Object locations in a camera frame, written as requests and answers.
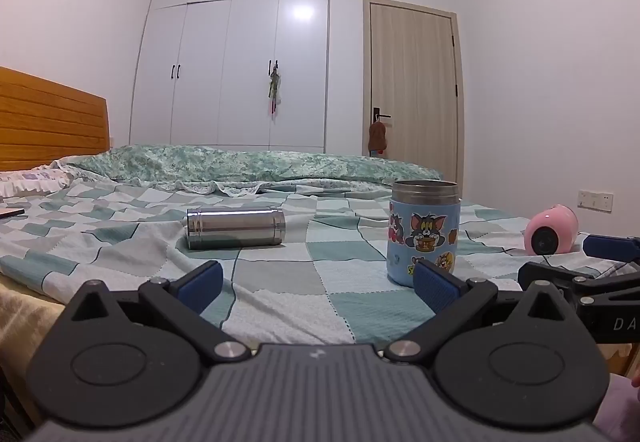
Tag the stainless steel cup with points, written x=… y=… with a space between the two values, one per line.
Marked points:
x=235 y=228

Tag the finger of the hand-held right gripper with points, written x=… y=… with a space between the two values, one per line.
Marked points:
x=547 y=274
x=609 y=246

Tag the white wardrobe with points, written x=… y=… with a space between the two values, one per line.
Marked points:
x=250 y=72

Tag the green checkered bed sheet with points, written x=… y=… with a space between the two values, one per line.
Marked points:
x=325 y=267

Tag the beige wooden door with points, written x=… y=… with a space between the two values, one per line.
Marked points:
x=415 y=87

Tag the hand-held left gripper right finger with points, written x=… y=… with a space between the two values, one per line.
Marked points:
x=434 y=288

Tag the floral pillow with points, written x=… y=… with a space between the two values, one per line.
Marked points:
x=30 y=181

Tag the wooden headboard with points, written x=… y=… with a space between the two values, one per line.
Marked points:
x=50 y=122

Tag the person's pink clothing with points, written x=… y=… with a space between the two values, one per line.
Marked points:
x=620 y=414

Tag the white wall socket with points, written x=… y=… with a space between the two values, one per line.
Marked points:
x=595 y=200

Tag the hanging tassel ornament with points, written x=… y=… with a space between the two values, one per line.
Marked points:
x=273 y=87

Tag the blue cartoon print cup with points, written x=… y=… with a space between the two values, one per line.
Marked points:
x=425 y=222

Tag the beige mattress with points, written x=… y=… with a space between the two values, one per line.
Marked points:
x=25 y=322

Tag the dark flat phone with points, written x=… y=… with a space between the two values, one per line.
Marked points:
x=10 y=212

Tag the green floral quilt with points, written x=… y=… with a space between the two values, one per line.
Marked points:
x=250 y=167

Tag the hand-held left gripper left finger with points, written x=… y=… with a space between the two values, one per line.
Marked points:
x=202 y=285

